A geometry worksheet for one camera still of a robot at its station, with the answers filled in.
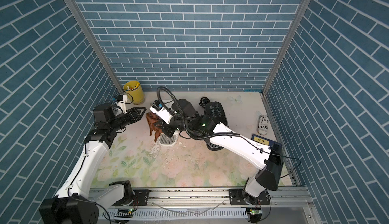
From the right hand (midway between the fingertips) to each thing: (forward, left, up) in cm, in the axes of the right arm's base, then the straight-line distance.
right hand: (159, 121), depth 65 cm
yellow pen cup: (+40, +35, -21) cm, 57 cm away
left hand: (+10, +10, -5) cm, 15 cm away
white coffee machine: (+5, +5, -30) cm, 31 cm away
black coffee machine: (+16, -24, -9) cm, 30 cm away
